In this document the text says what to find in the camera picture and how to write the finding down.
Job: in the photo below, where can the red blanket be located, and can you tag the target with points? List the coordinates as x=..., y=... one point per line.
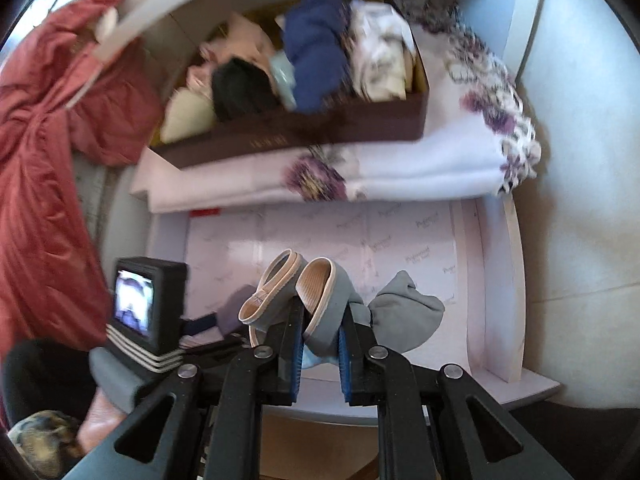
x=40, y=210

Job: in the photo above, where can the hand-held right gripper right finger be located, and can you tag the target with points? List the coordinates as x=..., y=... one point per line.
x=345, y=360

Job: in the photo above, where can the dark cloth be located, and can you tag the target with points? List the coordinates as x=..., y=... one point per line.
x=45, y=375

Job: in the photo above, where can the knotted beige stocking bundle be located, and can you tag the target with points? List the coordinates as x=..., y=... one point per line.
x=197, y=77

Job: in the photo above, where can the cream knitted sock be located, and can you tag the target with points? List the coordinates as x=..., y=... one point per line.
x=185, y=115

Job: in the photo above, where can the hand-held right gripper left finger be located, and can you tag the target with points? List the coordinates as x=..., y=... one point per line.
x=296, y=360

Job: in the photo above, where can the white floral cloth bundle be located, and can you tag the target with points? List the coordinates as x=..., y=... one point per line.
x=380, y=55

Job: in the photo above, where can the light blue sock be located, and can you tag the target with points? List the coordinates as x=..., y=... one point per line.
x=282, y=77

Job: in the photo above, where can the navy blue sock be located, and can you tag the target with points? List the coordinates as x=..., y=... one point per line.
x=315, y=55

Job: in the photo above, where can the brown box gold lining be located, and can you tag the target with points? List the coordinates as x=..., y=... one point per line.
x=300, y=130

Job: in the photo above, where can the white floral folded quilt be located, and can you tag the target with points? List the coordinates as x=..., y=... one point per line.
x=425, y=160

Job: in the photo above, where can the black sock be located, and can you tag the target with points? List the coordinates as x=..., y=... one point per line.
x=240, y=90

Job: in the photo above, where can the grey sock pair beige cuffs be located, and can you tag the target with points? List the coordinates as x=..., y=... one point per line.
x=405, y=315

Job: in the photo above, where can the red packet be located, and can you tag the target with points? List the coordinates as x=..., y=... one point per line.
x=205, y=212

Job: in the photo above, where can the white oval controller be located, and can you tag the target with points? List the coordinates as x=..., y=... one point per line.
x=107, y=22

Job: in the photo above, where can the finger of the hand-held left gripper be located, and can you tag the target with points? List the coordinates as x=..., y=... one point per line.
x=200, y=323

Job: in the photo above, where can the white bedside nightstand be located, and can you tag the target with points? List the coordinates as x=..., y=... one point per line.
x=500, y=285

